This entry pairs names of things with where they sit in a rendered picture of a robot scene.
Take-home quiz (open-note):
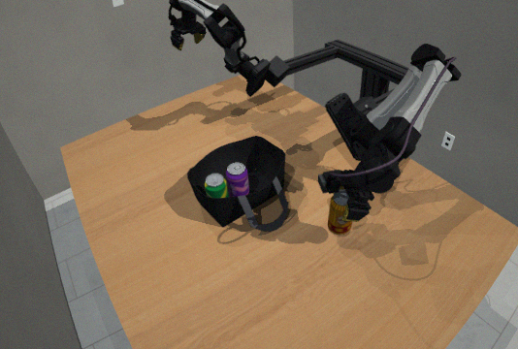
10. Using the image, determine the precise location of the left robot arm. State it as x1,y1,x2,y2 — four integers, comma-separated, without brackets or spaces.
318,44,461,194

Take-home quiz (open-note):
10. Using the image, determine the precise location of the green and yellow drink can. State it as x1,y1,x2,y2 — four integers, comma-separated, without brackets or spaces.
205,174,229,198

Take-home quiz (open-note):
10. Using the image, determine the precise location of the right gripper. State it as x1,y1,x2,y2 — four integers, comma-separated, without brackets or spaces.
171,16,207,50

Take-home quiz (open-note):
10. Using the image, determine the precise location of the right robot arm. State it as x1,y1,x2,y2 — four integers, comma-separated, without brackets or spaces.
169,0,265,91

